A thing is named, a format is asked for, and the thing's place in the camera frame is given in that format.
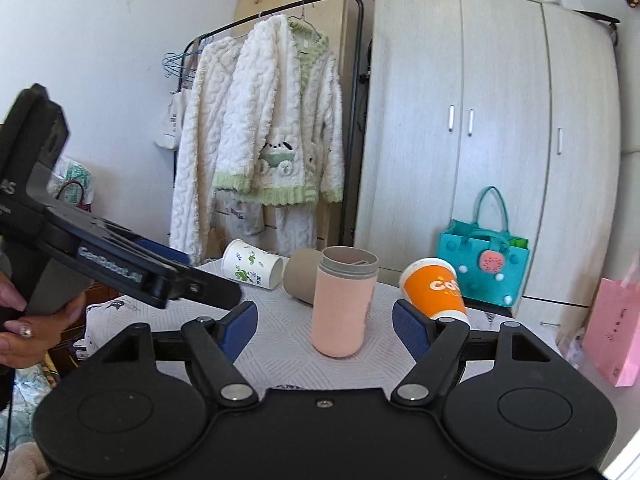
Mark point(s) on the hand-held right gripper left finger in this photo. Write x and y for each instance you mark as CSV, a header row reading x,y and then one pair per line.
x,y
241,327

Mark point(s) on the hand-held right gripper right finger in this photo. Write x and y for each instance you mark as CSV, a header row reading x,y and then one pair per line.
x,y
410,330

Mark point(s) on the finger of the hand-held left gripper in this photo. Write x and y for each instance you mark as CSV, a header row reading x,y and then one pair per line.
x,y
212,287
162,250

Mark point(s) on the white green-print paper cup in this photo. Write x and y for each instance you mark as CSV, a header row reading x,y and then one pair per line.
x,y
250,265

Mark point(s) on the orange paper cup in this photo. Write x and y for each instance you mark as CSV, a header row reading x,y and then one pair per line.
x,y
432,290

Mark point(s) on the taupe cup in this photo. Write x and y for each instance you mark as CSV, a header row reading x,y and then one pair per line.
x,y
300,275

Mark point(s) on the pink cup with grey rim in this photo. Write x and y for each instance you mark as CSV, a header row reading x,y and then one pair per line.
x,y
340,310

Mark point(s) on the person's left hand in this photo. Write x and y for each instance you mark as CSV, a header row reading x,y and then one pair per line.
x,y
35,340

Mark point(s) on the white patterned tablecloth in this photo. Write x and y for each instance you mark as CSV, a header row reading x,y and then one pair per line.
x,y
280,345

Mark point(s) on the green white patterned bag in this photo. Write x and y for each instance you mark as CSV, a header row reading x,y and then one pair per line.
x,y
72,180

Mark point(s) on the teal tote bag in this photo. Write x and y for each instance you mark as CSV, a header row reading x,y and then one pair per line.
x,y
475,270

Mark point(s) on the white fluffy robe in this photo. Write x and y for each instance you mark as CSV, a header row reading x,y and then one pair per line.
x,y
200,160

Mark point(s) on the white fluffy pants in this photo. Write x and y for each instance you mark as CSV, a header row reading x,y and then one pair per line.
x,y
295,230

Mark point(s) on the white canvas tote bag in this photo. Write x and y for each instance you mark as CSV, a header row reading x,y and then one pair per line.
x,y
171,120

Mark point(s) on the printed blanket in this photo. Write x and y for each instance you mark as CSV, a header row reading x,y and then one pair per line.
x,y
30,395

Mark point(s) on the white green-trim fluffy jacket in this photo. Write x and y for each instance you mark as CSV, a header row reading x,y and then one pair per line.
x,y
270,110

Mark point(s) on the white three-door wardrobe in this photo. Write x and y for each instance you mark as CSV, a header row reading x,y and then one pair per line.
x,y
490,160

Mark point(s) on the pink paper bag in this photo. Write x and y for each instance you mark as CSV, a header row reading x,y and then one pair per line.
x,y
617,330

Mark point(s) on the black clothes rack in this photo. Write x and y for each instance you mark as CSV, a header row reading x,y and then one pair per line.
x,y
361,35

